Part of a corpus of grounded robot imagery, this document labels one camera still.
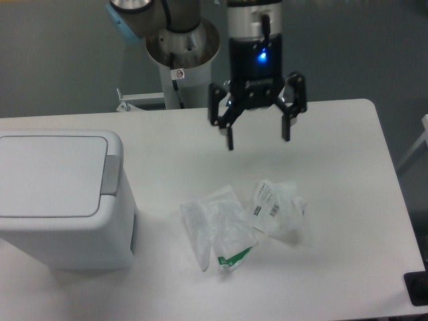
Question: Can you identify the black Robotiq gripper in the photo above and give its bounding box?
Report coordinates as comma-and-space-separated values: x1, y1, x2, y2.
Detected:
207, 34, 307, 150

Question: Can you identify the white push-button trash can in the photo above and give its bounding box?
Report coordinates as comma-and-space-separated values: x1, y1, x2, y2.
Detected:
1, 129, 136, 270

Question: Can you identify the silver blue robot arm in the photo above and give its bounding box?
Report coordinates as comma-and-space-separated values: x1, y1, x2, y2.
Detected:
106, 1, 307, 148

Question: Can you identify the crumpled white barcode packet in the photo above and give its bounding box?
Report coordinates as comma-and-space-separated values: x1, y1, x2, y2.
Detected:
246, 179, 307, 239

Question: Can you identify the clear plastic bag green stripe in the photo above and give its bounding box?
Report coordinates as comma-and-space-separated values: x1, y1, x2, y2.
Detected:
180, 185, 257, 272

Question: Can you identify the black clamp at table edge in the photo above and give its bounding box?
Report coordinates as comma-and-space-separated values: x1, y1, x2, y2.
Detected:
404, 271, 427, 306

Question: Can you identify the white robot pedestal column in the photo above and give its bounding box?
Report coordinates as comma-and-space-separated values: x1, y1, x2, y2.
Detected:
158, 62, 211, 110

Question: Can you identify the black cable on pedestal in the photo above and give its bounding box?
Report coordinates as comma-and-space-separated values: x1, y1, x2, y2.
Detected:
169, 51, 185, 109

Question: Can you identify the white metal base frame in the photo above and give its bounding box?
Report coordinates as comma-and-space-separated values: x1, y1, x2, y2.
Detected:
116, 88, 229, 112

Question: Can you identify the white frame at right edge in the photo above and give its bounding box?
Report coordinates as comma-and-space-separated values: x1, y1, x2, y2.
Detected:
396, 115, 427, 177

